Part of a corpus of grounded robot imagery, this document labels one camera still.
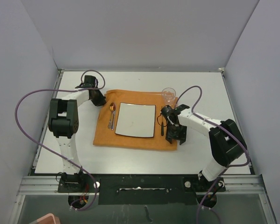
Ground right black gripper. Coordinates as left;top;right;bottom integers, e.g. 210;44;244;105
167;123;187;144

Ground green handled utensil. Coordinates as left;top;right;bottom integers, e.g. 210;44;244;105
160;115;165;136

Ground silver fork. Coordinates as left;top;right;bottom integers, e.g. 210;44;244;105
108;102;116;130

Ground clear plastic cup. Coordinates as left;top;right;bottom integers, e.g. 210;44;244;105
161;88;176;106

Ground white square plate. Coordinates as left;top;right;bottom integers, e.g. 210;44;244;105
115;103;156;138

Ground orange cloth placemat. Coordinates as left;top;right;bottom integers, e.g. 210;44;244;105
93;90;177;151

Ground silver spoon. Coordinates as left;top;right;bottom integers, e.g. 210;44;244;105
111;109;116;130

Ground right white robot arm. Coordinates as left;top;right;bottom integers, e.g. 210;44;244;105
161;105;248;191

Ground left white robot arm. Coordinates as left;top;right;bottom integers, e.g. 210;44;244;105
48;75;106;192

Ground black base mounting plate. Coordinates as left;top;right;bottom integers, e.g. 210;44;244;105
57;174;226;208

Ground pink box corner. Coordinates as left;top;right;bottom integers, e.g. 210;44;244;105
36;213;61;224

